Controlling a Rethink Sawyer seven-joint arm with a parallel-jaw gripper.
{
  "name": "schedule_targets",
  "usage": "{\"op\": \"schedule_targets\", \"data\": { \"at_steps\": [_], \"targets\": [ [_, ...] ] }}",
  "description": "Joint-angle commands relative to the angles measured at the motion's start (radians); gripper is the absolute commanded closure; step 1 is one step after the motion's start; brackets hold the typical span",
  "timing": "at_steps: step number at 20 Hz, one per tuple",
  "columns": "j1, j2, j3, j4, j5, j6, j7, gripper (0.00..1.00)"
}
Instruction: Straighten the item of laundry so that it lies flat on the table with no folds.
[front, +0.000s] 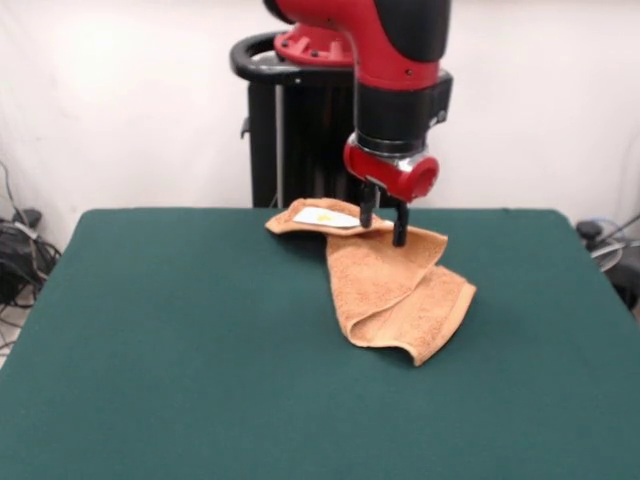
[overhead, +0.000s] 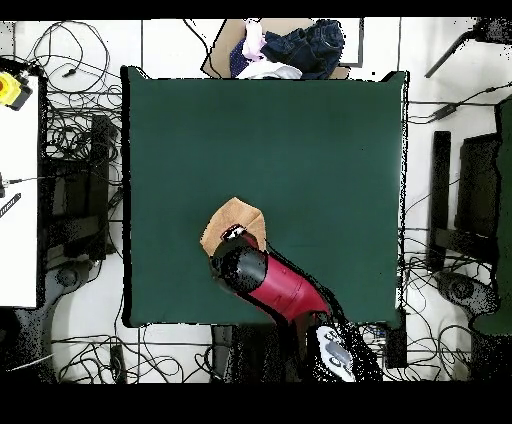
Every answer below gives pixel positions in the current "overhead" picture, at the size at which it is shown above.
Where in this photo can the dark round base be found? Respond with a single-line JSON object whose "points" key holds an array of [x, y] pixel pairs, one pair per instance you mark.
{"points": [[460, 290]]}

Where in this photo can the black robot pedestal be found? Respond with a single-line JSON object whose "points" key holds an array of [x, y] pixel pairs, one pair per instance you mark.
{"points": [[256, 352]]}

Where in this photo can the black power strip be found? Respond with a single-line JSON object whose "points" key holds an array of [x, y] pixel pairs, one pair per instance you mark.
{"points": [[396, 344]]}

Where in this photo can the black slotted strip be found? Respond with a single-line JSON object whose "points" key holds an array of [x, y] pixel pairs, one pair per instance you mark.
{"points": [[10, 204]]}

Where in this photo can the tan terry towel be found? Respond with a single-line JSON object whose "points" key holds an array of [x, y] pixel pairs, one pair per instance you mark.
{"points": [[236, 216]]}

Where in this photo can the grey round base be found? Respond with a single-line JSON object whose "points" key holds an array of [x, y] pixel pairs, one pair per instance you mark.
{"points": [[68, 276]]}

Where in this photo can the white desk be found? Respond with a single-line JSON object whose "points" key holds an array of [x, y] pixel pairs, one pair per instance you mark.
{"points": [[18, 240]]}

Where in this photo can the dark green tablecloth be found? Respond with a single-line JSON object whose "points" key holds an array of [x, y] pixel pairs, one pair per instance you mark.
{"points": [[320, 160]]}

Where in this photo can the purple dotted garment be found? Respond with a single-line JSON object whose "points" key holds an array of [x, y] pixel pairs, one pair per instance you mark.
{"points": [[239, 60]]}

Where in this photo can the white board grey frame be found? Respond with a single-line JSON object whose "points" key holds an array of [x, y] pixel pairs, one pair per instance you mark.
{"points": [[354, 40]]}

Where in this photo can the black equipment stand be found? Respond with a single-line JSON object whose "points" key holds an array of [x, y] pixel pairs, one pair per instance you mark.
{"points": [[100, 160]]}

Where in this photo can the yellow emergency stop button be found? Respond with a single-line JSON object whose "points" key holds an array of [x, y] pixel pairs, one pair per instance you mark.
{"points": [[10, 90]]}

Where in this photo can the white pink garment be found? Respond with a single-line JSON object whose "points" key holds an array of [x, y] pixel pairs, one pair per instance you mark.
{"points": [[252, 44]]}

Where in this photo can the black tripod leg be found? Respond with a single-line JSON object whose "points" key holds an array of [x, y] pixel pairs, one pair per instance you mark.
{"points": [[448, 56]]}

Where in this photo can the blue jeans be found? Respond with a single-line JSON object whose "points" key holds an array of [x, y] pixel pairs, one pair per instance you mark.
{"points": [[308, 48]]}

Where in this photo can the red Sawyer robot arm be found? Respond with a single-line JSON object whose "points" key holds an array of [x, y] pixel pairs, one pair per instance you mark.
{"points": [[284, 288]]}

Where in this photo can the cardboard box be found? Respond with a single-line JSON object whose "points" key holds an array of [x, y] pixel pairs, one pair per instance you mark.
{"points": [[224, 44]]}

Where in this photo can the black power brick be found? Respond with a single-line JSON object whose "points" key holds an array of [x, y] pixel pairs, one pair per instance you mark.
{"points": [[118, 362]]}

